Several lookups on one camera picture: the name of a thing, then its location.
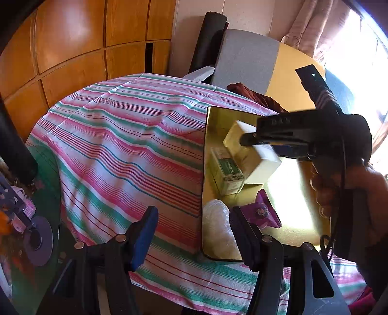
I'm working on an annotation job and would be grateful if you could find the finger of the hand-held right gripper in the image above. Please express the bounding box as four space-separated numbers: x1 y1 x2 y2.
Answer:
239 112 304 146
267 144 307 160

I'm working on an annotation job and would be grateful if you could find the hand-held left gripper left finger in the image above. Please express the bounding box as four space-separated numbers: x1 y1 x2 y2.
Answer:
39 206 160 315

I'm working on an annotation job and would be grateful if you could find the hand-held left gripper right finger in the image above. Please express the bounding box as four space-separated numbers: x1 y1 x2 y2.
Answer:
229 207 344 315

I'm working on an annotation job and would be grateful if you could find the cream box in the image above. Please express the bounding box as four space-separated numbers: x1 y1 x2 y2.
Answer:
223 120 282 185

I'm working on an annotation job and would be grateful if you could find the person's right forearm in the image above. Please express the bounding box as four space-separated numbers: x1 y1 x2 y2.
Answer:
356 194 388 306

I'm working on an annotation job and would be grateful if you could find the person's right hand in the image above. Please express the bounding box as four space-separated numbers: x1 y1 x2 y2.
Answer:
310 164 388 220

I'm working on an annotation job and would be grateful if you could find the clear plastic bag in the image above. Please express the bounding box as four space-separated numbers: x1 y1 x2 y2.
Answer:
202 199 243 261

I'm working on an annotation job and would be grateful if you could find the dark red cloth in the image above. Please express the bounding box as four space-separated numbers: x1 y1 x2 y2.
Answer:
227 82 288 114

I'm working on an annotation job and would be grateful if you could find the purple packet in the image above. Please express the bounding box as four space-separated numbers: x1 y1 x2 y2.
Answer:
241 189 283 229

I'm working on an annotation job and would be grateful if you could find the green label box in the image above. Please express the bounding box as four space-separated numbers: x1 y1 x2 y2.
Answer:
209 147 245 196

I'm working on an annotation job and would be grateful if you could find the grey yellow blue chair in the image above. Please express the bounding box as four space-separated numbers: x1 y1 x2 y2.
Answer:
182 29 355 116

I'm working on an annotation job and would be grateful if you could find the striped bedsheet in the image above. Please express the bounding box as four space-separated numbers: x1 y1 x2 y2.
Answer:
26 73 369 312

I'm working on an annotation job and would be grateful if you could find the window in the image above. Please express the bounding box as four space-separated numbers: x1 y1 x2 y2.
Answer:
324 9 388 122

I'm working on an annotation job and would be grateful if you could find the purple round stand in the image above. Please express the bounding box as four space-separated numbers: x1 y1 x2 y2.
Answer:
21 216 54 267

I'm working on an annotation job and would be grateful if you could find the green printed mat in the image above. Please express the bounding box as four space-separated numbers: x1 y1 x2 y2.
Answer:
0 145 63 303

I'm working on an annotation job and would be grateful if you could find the black rolled mat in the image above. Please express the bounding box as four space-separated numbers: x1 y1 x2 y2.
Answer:
192 11 228 73

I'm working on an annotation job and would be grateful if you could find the beige curtain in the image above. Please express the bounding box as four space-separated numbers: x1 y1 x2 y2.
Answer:
280 0 352 61

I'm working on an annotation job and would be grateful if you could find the wooden wardrobe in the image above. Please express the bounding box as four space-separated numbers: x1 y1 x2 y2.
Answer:
0 0 176 143

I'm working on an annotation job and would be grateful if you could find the black cable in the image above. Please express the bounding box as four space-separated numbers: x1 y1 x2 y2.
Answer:
318 130 349 258

